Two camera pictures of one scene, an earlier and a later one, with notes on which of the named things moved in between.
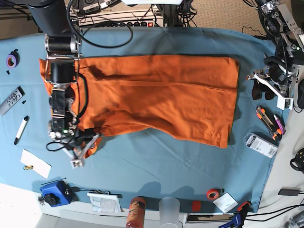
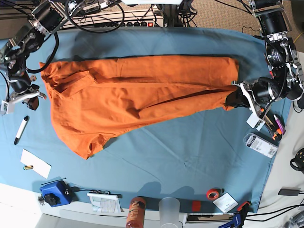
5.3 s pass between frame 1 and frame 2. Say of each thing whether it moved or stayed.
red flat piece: stayed
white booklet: stayed
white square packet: stayed
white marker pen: stayed
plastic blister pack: stayed
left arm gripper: moved
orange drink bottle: stayed
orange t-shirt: moved
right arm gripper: moved
